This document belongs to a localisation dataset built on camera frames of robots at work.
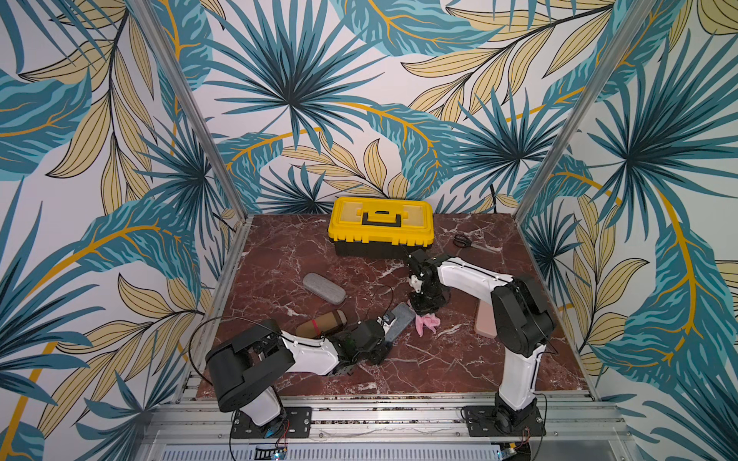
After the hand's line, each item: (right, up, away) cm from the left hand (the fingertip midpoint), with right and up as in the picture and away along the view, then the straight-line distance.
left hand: (380, 339), depth 88 cm
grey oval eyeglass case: (-18, +15, +7) cm, 24 cm away
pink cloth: (+15, +6, 0) cm, 16 cm away
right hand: (+13, +7, +4) cm, 16 cm away
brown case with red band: (-19, +4, -1) cm, 20 cm away
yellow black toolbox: (0, +35, +7) cm, 35 cm away
